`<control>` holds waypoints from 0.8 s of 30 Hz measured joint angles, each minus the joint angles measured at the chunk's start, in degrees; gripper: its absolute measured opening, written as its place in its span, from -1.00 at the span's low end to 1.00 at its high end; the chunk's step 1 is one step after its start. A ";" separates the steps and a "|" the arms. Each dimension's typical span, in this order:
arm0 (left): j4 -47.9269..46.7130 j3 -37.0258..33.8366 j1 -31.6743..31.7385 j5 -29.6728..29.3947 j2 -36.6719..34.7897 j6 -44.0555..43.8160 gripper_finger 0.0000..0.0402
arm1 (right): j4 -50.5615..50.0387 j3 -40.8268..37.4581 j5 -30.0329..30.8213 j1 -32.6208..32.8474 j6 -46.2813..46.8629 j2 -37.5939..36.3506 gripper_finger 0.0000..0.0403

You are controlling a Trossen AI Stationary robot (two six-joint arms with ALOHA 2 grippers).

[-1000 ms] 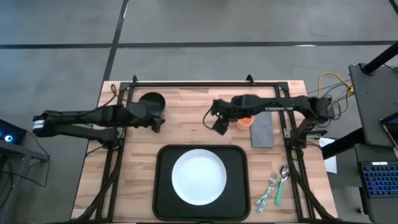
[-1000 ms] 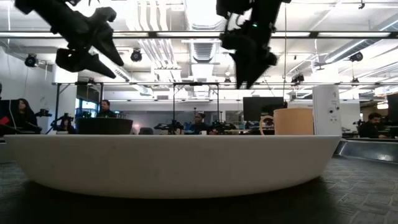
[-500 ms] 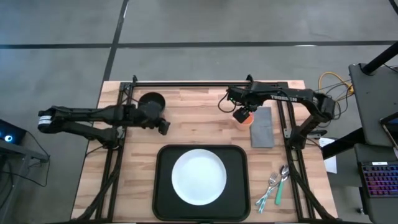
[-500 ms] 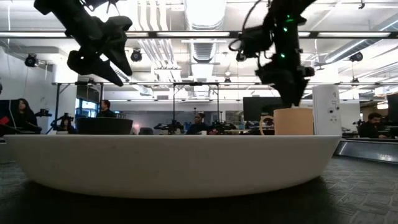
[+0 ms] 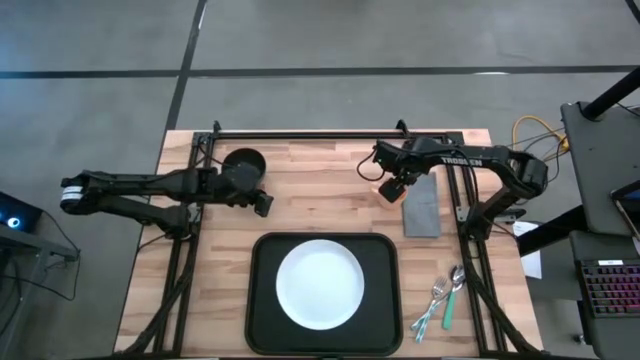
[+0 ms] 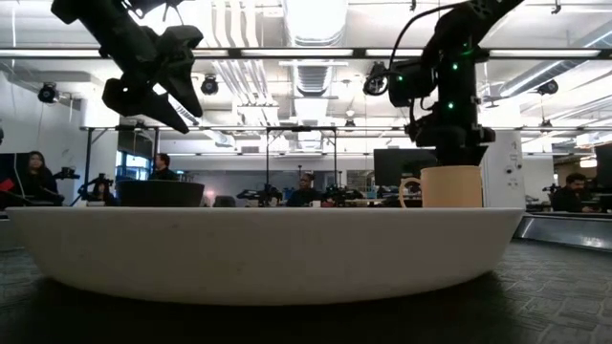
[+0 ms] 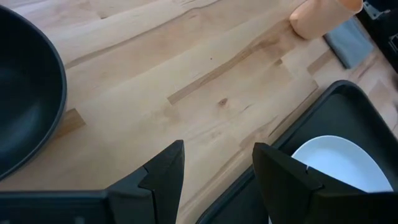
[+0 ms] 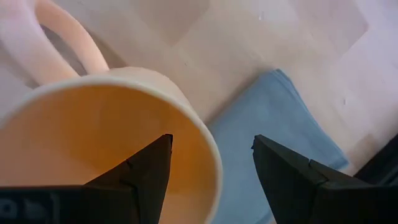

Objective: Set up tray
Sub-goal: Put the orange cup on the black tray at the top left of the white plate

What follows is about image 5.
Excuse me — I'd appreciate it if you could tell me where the fork with teal patterned handle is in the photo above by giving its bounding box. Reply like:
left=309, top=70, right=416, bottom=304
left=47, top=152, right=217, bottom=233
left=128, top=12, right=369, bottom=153
left=410, top=275, right=449, bottom=345

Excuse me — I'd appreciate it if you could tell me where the yellow cable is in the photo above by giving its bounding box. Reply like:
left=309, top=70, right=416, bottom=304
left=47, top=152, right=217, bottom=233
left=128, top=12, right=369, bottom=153
left=510, top=114, right=570, bottom=152

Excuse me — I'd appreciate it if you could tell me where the blue-lit computer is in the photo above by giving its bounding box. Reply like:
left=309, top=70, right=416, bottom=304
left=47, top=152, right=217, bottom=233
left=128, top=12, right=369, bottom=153
left=0, top=190, right=44, bottom=234

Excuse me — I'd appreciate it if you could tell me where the black stand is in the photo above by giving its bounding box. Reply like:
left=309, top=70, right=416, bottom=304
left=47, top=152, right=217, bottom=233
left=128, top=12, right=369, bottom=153
left=0, top=224, right=82, bottom=303

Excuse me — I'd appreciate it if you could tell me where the laptop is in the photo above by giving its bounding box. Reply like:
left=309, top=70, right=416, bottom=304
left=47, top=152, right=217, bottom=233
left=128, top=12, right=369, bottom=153
left=610, top=179, right=640, bottom=242

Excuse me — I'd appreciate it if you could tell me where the black bowl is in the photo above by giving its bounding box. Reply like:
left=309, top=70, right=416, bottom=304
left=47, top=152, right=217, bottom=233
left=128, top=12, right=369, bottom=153
left=221, top=147, right=268, bottom=194

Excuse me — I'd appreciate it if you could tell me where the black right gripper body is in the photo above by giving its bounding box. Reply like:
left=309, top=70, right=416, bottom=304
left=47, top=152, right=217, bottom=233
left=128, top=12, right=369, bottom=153
left=389, top=162, right=426, bottom=187

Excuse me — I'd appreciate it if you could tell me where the black aluminium table frame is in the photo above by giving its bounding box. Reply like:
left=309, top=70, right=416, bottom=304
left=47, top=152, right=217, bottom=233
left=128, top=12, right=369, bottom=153
left=115, top=119, right=545, bottom=360

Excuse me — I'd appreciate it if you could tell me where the white round plate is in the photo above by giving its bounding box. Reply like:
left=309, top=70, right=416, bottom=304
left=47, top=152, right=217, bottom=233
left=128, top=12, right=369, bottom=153
left=275, top=239, right=366, bottom=332

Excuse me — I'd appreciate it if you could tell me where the spoon with green handle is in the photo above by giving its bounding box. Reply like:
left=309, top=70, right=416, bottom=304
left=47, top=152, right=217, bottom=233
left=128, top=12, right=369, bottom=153
left=441, top=264, right=467, bottom=332

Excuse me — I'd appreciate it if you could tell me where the dark grey cart top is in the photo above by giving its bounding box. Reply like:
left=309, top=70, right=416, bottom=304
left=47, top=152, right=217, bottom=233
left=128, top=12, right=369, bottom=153
left=560, top=100, right=640, bottom=236

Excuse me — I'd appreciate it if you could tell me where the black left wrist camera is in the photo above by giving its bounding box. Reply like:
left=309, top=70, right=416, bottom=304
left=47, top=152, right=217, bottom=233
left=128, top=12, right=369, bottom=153
left=252, top=192, right=276, bottom=219

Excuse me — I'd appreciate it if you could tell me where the white paper sheet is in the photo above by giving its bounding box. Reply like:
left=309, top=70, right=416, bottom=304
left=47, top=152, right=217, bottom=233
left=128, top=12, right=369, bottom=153
left=511, top=219, right=543, bottom=280

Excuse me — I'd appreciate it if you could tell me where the black diagonal bar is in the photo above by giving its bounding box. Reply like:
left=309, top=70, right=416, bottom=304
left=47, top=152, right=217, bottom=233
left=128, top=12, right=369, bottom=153
left=516, top=203, right=589, bottom=257

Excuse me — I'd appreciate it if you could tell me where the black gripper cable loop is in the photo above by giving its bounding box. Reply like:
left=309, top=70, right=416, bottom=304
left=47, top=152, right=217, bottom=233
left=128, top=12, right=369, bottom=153
left=355, top=146, right=387, bottom=183

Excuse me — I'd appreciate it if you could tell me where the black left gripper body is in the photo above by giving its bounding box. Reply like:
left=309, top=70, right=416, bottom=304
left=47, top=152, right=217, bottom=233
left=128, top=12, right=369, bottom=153
left=199, top=162, right=262, bottom=207

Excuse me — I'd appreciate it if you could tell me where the black tray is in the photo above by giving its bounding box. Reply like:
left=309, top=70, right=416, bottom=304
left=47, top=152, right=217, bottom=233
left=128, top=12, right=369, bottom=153
left=244, top=231, right=405, bottom=358

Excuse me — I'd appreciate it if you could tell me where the backlit keyboard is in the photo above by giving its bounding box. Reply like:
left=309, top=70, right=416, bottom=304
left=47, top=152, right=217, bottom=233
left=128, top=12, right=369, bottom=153
left=578, top=258, right=640, bottom=320

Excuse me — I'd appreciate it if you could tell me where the black pole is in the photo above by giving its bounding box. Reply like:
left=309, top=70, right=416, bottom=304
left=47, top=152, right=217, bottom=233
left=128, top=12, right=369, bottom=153
left=581, top=66, right=640, bottom=122

